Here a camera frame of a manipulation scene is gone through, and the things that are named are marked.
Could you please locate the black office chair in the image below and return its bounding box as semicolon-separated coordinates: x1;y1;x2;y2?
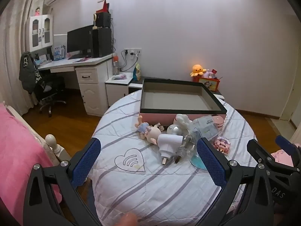
33;73;67;118

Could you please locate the red folded item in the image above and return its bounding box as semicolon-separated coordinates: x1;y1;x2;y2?
96;0;110;14

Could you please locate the white bedside cabinet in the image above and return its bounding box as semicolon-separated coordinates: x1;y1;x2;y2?
105;74;139;107

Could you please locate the white desk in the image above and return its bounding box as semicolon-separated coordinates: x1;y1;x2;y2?
35;53;116;117

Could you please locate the pink brick toy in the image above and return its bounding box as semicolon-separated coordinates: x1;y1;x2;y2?
213;135;231;156

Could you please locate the orange printed toy box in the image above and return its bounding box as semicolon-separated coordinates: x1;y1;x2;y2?
196;75;221;92

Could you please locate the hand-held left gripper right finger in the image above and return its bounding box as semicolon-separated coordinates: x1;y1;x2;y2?
197;137;274;226

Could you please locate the grey patterned jacket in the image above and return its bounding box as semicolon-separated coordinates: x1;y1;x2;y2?
19;52;43;93

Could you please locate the beige curtain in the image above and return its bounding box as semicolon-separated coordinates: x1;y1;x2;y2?
0;0;45;104

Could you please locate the small doll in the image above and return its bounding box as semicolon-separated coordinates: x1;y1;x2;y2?
135;116;165;144

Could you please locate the clear plastic bag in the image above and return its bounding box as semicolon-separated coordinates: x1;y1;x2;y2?
188;115;220;139

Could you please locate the jar with rose gold lid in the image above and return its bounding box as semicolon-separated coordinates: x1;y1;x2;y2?
209;114;225;130

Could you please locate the cream bedpost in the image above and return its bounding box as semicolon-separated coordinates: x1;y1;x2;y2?
45;134;71;167

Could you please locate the white glass-door cabinet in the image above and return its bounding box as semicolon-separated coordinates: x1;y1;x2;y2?
25;14;54;52

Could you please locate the orange octopus plush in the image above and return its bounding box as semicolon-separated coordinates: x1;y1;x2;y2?
190;64;207;77

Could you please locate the white plug-in device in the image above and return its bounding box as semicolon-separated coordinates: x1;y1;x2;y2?
157;133;184;166

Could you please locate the bottle with red cap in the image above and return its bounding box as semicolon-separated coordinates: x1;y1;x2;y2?
112;54;120;75

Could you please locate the black speaker box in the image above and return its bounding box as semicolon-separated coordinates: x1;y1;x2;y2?
96;12;111;29

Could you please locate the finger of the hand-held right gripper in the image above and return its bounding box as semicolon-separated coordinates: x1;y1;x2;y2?
275;135;301;168
247;139;276;168

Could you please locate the small clear glass bottle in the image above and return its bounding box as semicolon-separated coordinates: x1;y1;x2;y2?
173;134;197;164

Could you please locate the pink blanket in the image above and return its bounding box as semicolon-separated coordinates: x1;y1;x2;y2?
0;102;63;226

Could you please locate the pink box with black rim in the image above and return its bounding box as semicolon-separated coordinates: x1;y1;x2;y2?
139;78;227;128

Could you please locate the black computer tower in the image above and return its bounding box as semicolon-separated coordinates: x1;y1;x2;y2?
92;28;112;58

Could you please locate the black computer monitor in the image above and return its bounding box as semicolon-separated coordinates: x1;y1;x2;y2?
67;25;94;57

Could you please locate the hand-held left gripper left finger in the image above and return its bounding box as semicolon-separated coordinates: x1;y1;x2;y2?
23;137;101;226

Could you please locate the black power cable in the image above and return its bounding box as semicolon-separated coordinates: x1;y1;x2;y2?
120;50;139;72

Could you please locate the white plush elephant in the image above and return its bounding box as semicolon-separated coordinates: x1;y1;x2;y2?
166;114;194;134

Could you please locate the blue and white box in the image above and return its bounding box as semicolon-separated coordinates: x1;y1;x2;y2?
53;44;66;60

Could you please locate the white door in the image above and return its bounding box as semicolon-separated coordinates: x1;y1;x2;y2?
280;71;301;132

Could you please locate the person's left hand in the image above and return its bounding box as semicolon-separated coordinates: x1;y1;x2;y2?
119;213;138;226

